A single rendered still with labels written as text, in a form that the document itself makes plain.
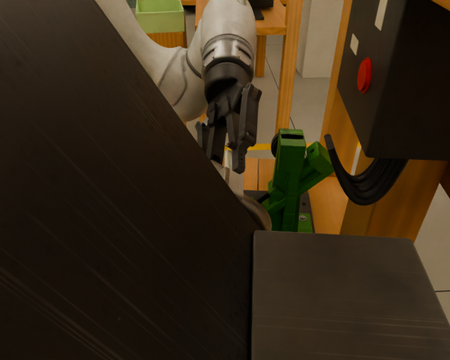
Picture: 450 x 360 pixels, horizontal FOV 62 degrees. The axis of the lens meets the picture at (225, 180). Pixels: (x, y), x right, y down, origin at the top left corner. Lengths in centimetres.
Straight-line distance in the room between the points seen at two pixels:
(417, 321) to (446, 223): 223
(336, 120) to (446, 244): 153
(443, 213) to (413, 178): 204
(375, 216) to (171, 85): 46
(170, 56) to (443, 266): 190
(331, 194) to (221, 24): 60
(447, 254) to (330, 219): 146
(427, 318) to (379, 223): 33
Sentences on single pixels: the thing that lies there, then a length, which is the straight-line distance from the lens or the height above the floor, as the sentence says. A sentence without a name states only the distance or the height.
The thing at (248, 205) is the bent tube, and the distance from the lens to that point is 52.
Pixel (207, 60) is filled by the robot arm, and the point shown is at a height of 133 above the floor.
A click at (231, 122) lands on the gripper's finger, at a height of 128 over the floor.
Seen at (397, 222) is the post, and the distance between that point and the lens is 72.
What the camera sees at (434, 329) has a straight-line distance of 40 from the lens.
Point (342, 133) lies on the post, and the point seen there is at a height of 103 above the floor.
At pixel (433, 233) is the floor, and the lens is 251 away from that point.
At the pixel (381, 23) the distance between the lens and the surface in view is 37.
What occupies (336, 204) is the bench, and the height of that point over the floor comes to 88.
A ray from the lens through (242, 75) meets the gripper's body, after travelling 62.
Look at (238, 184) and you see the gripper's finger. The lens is 51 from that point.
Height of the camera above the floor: 154
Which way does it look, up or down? 36 degrees down
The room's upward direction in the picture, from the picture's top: straight up
